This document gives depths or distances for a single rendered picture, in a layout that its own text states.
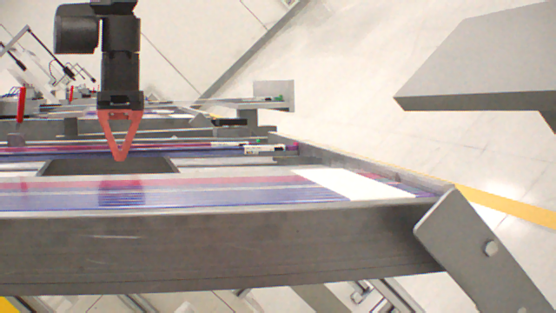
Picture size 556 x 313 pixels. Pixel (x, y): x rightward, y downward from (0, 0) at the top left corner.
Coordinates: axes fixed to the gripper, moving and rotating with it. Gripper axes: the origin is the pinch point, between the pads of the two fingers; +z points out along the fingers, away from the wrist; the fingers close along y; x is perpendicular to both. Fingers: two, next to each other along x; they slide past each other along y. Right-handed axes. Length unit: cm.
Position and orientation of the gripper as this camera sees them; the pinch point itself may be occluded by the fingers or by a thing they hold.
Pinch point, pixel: (120, 154)
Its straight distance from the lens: 98.8
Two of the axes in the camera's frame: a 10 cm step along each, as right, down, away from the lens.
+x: 9.7, -0.1, 2.3
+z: -0.1, 10.0, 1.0
